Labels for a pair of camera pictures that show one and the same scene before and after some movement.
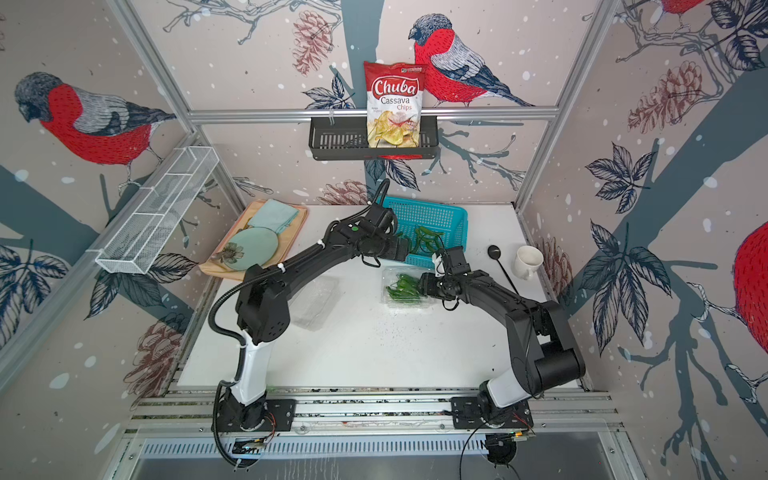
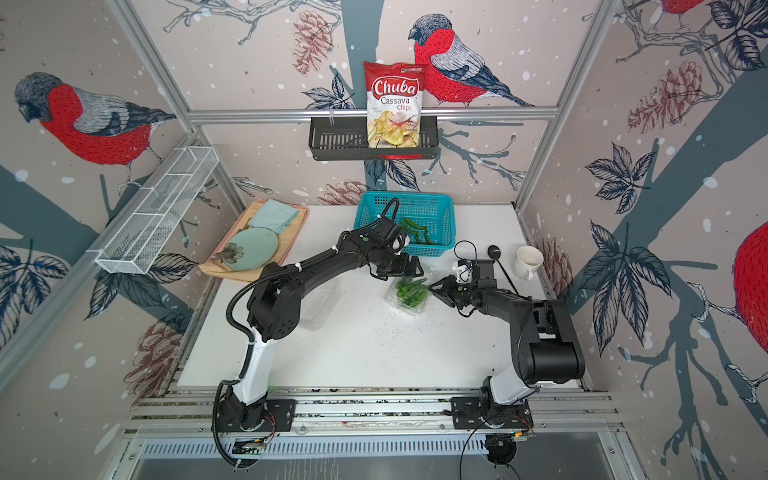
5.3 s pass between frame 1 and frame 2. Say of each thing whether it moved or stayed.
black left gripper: moved
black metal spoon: stayed
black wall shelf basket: stayed
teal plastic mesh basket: moved
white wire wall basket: stayed
